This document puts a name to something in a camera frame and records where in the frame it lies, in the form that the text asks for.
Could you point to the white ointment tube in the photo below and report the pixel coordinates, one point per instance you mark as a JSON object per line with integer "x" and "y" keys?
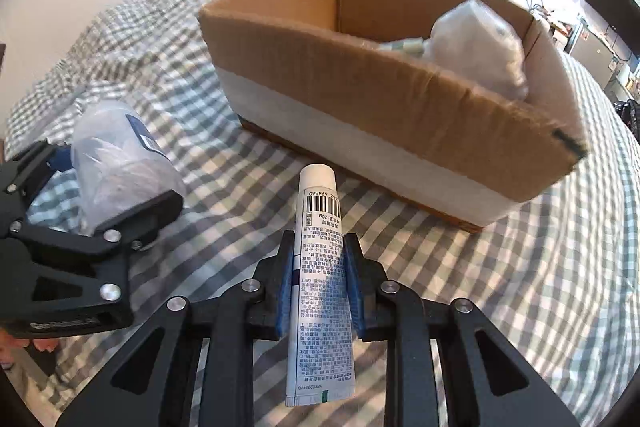
{"x": 320, "y": 360}

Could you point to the white knit glove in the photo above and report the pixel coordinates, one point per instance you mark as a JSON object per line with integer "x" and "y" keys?
{"x": 474, "y": 42}

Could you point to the brown cardboard box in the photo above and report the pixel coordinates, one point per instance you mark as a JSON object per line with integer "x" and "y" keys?
{"x": 317, "y": 75}

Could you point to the clear plastic cup bag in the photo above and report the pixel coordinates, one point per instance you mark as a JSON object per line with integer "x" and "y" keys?
{"x": 118, "y": 163}

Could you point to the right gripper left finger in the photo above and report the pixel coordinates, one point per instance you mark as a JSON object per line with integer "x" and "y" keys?
{"x": 150, "y": 380}

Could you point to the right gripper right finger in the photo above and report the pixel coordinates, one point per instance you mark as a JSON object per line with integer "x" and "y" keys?
{"x": 444, "y": 352}

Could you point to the checkered bed quilt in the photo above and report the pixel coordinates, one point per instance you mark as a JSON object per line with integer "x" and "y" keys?
{"x": 559, "y": 277}

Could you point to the green folding hanger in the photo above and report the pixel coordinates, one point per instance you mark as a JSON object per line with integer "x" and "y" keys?
{"x": 411, "y": 46}

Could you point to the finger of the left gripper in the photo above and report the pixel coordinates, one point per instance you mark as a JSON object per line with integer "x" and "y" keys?
{"x": 139, "y": 224}
{"x": 25, "y": 174}

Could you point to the person's left hand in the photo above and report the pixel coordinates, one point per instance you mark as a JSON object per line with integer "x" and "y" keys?
{"x": 41, "y": 351}

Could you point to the silver mini fridge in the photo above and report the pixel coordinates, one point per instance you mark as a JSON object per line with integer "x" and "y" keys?
{"x": 590, "y": 51}

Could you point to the black jacket on chair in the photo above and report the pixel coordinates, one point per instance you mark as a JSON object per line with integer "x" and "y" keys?
{"x": 629, "y": 112}

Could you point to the black wall television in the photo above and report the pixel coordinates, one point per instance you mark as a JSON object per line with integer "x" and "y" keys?
{"x": 623, "y": 16}

